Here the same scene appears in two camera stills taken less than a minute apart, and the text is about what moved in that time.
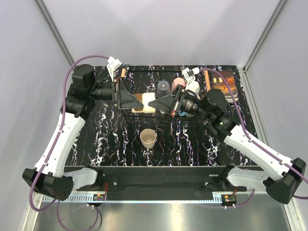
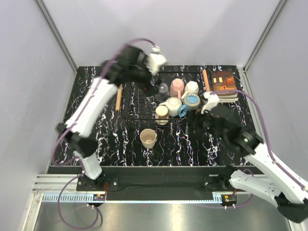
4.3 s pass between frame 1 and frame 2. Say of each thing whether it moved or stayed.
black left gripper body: moved
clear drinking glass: stayed
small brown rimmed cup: moved
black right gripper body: moved
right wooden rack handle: stayed
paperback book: stayed
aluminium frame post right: stayed
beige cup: stayed
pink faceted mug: stayed
